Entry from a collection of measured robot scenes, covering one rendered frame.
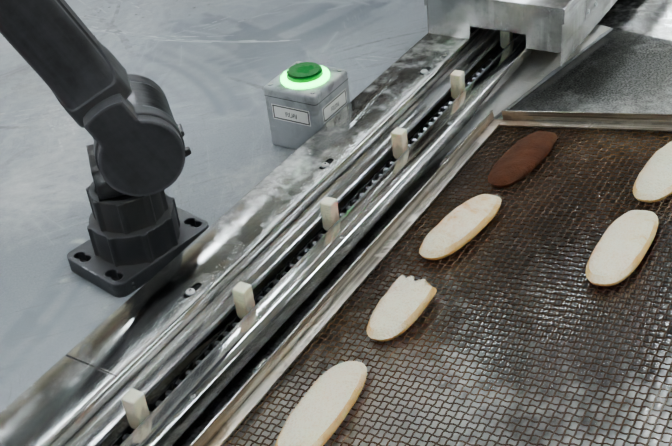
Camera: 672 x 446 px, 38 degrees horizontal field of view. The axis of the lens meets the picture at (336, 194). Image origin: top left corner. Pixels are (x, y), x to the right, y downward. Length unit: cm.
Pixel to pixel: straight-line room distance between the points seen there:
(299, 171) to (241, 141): 17
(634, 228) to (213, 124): 59
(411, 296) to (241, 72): 63
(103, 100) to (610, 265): 44
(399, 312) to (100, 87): 33
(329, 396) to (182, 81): 71
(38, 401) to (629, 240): 46
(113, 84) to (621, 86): 61
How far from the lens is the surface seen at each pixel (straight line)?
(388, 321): 73
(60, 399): 80
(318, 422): 66
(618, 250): 75
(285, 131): 110
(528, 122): 97
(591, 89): 120
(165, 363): 81
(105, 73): 87
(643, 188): 83
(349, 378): 68
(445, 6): 122
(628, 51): 129
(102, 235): 95
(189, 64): 135
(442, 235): 80
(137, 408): 77
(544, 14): 117
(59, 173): 116
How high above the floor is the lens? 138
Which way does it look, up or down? 33 degrees down
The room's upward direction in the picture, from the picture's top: 7 degrees counter-clockwise
